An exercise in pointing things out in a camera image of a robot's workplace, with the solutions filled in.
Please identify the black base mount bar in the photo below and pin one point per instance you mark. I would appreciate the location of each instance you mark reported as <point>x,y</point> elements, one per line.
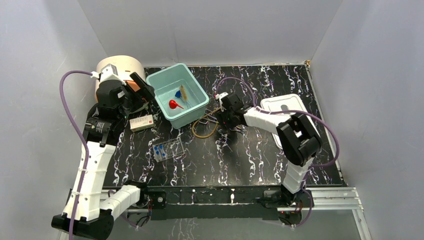
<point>228,212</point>

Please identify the white orange yellow cylinder device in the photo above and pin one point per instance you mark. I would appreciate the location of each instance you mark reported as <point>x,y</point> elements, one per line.
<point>125,66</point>

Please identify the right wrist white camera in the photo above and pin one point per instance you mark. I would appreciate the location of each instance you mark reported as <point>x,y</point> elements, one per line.
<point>219,97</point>

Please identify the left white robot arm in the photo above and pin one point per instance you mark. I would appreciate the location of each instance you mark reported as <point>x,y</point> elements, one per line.
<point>85,213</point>

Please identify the aluminium frame rail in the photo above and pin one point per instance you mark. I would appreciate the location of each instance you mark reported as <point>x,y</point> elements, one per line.
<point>317,198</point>

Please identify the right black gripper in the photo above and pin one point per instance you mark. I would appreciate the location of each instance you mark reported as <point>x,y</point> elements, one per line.
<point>221,117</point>

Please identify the metal tongs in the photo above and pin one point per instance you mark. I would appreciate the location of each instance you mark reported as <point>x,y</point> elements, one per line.
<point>210,118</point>

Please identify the teal plastic bin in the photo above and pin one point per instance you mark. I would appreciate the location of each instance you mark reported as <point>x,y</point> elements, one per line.
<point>166,83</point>

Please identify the white squeeze bottle red cap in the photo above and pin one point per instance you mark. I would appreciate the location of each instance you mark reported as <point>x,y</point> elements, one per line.
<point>174,105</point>

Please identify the small white red box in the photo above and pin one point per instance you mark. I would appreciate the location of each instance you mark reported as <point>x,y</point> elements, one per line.
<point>141,123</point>

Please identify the white plastic bin lid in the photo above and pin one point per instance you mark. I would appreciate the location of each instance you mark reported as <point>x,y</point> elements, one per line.
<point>283,103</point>

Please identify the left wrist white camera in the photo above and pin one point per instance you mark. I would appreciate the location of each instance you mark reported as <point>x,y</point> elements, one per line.
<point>107,73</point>

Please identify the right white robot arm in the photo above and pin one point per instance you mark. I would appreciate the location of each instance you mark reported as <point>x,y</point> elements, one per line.
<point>299,139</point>

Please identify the wrist white camera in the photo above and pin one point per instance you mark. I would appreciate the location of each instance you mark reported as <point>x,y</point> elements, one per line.
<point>219,97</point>
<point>107,73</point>

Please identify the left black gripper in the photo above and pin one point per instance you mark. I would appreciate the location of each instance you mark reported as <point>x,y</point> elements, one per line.
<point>133,91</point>

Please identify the tan rubber band loop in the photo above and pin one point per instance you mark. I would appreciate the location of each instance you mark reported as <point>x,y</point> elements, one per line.
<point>204,131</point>

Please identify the clear test tube rack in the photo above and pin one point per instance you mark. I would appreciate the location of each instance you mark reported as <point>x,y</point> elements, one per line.
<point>170,149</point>

